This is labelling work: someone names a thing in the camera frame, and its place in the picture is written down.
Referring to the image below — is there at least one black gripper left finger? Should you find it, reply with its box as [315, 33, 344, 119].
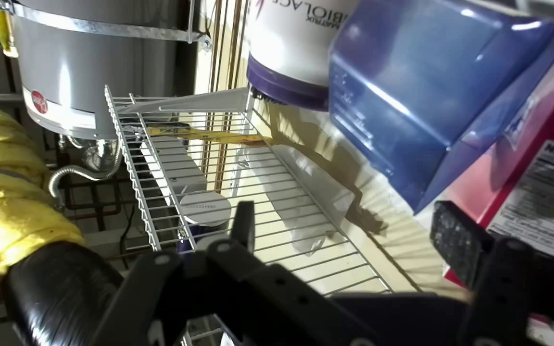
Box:
[90, 200, 380, 346]

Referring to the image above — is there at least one white jar purple lid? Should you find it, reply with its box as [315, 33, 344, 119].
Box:
[244, 0, 363, 112]

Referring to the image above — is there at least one red pink package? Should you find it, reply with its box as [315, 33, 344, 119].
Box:
[442, 37, 554, 291]

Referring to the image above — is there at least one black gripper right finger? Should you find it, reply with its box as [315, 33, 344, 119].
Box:
[428, 200, 554, 346]

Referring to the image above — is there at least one thin wooden stick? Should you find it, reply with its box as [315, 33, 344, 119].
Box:
[146, 123, 273, 146]

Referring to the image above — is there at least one curved metal pipe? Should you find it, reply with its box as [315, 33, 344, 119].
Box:
[46, 137, 124, 200]

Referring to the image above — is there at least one grey water heater tank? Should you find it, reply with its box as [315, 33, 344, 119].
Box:
[5, 0, 213, 141]

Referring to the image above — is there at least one dark blue translucent scoop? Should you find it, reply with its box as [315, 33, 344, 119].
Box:
[325, 0, 554, 216]

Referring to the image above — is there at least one white wire shelf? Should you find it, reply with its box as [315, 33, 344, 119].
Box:
[101, 85, 419, 298]

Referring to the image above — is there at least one black ribbed hose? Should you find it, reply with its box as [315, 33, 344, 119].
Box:
[0, 241, 128, 346]

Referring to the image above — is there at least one small metal can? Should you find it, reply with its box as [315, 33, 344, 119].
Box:
[176, 191, 234, 241]

